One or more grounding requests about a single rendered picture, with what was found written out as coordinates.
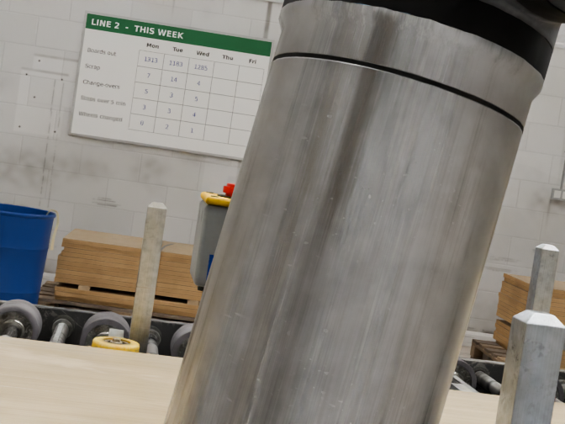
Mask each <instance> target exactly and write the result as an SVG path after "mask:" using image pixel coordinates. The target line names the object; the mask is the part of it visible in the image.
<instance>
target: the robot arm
mask: <svg viewBox="0 0 565 424"><path fill-rule="evenodd" d="M278 20H279V23H280V28H281V34H280V37H279V40H278V43H277V48H276V50H275V54H274V57H273V59H272V64H271V67H270V71H269V73H268V76H267V81H266V84H265V87H264V90H263V93H262V96H261V101H260V104H259V107H258V110H257V113H256V117H255V121H254V124H253V126H252V130H251V134H250V138H249V140H248V143H247V147H246V151H245V155H244V157H243V160H242V163H241V166H240V171H239V174H238V177H237V180H236V183H235V188H234V191H233V193H232V197H231V200H230V205H229V208H228V210H227V214H226V216H225V219H224V224H223V227H222V231H221V233H220V236H219V241H218V244H217V247H216V250H215V253H214V258H213V261H212V264H211V267H210V269H209V275H208V277H207V281H206V284H205V286H204V290H203V294H202V298H201V300H200V303H199V307H198V311H197V314H196V317H195V320H194V323H193V328H192V331H191V334H190V337H189V339H188V343H187V347H186V351H185V353H184V356H183V360H182V364H181V367H180V370H179V373H178V376H177V381H176V384H175V387H174V390H173V393H172V397H171V401H170V404H169V406H168V410H167V413H166V418H165V421H164V423H163V424H440V421H441V416H442V413H443V410H444V407H445V403H446V398H447V396H448V392H449V389H450V386H451V381H452V378H453V374H454V372H455V368H456V366H457V360H458V357H459V354H460V351H461V348H462V343H463V339H464V337H465V333H466V330H467V325H468V322H469V319H470V316H471V313H472V310H473V305H474V301H475V299H476V295H477V292H478V287H479V284H480V281H481V277H482V275H483V270H484V266H485V263H486V260H487V257H488V252H489V248H490V246H491V242H492V240H493V236H494V231H495V228H496V225H497V222H498V218H499V214H500V210H501V208H502V204H503V202H504V196H505V193H506V190H507V187H508V184H509V180H510V175H511V173H512V169H513V166H514V163H515V158H516V155H517V151H518V149H519V145H520V140H521V137H522V134H523V131H524V128H525V122H526V120H527V116H528V113H529V111H530V107H531V102H532V101H533V100H534V99H535V98H536V97H537V96H538V95H539V94H540V93H541V90H542V88H543V85H544V81H545V78H546V74H547V69H548V67H549V64H550V60H551V58H552V53H553V50H554V46H555V44H556V40H557V35H558V32H559V29H560V27H561V24H565V0H284V2H283V5H282V9H281V12H280V15H279V18H278Z"/></svg>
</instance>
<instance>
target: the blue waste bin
mask: <svg viewBox="0 0 565 424"><path fill-rule="evenodd" d="M51 211H55V212H56V214H55V213H53V212H51ZM56 216H57V222H56V226H55V230H54V233H53V236H52V240H51V244H50V249H51V250H53V248H54V241H55V234H56V232H57V229H58V225H59V214H58V212H57V211H56V210H54V209H50V210H49V211H47V210H43V209H36V208H30V207H25V206H19V205H13V204H0V300H6V301H9V300H12V299H23V300H26V301H28V302H30V303H31V304H34V305H37V304H38V299H39V295H40V287H41V283H42V278H43V273H44V269H45V261H46V257H47V252H48V249H49V243H50V235H51V231H52V226H53V221H54V218H55V217H56Z"/></svg>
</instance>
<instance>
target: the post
mask: <svg viewBox="0 0 565 424"><path fill-rule="evenodd" d="M564 340H565V326H564V325H563V324H562V323H561V322H560V320H559V319H558V318H556V316H554V315H552V314H549V313H547V312H544V311H538V310H524V311H522V312H520V313H519V314H517V315H514V316H513V317H512V321H511V327H510V337H509V342H508V347H507V353H506V358H505V364H504V373H503V378H502V384H501V390H500V395H499V404H498V410H497V416H496V421H495V424H551V421H552V412H553V406H554V401H555V396H556V391H557V381H558V375H559V370H560V365H561V360H562V350H563V345H564Z"/></svg>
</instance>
